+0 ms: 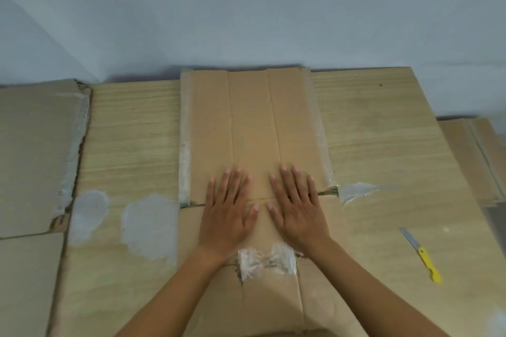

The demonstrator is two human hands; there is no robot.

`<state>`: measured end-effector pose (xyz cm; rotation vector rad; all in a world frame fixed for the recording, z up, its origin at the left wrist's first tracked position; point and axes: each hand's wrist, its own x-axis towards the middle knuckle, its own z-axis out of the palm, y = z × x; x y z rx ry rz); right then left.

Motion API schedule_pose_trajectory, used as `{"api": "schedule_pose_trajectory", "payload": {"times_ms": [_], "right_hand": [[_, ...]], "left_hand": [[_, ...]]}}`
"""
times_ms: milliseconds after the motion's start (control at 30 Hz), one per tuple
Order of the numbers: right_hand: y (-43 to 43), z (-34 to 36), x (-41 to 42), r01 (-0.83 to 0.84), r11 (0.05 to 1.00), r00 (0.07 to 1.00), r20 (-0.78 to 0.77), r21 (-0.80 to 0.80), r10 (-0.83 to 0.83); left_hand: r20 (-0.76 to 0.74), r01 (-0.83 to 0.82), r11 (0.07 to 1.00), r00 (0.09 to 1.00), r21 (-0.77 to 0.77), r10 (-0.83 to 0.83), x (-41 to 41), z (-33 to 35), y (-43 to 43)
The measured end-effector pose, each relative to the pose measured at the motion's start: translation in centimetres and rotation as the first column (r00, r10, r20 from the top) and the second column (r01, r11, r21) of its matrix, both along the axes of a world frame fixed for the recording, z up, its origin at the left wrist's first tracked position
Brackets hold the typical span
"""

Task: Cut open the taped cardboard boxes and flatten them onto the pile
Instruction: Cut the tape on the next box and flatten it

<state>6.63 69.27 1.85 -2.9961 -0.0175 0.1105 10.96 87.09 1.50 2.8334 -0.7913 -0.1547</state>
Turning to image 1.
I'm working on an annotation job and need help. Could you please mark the person's left hand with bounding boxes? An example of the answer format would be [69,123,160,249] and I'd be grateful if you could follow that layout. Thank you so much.
[197,166,260,259]

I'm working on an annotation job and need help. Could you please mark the person's right hand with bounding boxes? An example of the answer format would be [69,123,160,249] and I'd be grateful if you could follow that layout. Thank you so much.
[267,166,331,257]

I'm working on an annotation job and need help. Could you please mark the plain brown cardboard box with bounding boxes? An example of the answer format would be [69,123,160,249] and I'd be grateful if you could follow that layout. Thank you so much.
[437,117,506,207]
[176,67,361,337]

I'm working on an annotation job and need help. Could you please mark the yellow utility knife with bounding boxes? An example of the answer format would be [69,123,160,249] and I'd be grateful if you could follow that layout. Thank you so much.
[399,226,443,285]

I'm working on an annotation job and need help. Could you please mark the brown cardboard box yellow sides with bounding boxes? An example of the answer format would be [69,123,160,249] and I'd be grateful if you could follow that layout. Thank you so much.
[0,79,92,337]

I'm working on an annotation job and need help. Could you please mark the person's right forearm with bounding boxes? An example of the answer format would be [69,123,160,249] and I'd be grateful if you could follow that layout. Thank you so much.
[302,236,450,337]

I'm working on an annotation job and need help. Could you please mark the person's left forearm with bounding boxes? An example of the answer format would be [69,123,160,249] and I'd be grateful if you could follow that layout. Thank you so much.
[116,245,230,337]

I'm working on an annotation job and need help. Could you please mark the light wooden table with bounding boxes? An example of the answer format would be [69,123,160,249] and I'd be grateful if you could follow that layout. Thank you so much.
[47,67,506,337]

